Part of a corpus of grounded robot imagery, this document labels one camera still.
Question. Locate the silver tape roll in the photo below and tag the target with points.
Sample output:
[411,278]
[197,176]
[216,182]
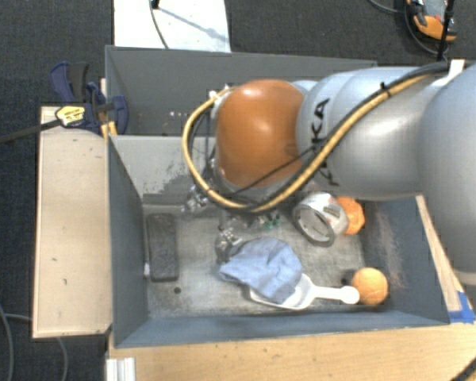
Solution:
[321,216]

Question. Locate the dark green flat block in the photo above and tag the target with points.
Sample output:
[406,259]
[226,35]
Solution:
[162,248]

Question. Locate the orange toy fruit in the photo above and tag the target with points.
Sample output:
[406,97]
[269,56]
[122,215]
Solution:
[356,216]

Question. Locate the pale wood flat board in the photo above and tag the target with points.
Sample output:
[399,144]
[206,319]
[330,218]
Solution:
[71,232]

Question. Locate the orange ball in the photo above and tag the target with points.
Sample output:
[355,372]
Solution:
[369,286]

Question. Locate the grey metal bin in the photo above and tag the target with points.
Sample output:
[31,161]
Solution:
[131,252]

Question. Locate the light blue cloth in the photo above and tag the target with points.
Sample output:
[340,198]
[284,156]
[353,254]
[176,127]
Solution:
[267,270]

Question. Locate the white plastic scoop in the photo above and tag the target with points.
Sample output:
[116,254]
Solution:
[325,295]

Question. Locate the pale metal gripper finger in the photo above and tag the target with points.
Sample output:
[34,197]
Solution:
[225,246]
[195,201]

